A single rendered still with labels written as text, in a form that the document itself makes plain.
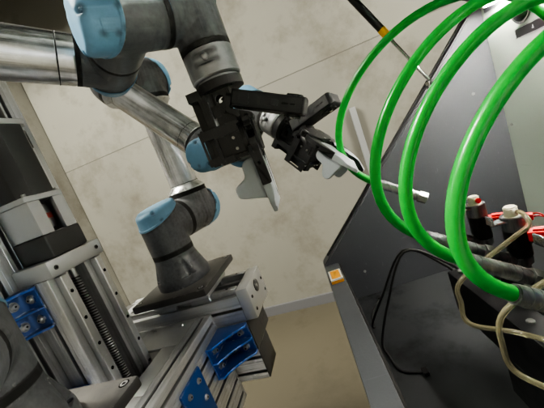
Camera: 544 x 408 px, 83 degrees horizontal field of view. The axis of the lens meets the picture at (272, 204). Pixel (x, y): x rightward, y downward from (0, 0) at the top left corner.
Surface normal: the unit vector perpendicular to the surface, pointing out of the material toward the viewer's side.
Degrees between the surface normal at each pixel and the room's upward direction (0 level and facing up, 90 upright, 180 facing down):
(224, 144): 90
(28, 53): 114
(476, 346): 0
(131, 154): 90
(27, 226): 90
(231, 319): 90
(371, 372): 0
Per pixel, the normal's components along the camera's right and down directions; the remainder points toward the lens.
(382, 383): -0.35, -0.92
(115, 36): 0.58, 0.70
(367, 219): -0.04, 0.19
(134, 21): 0.64, 0.37
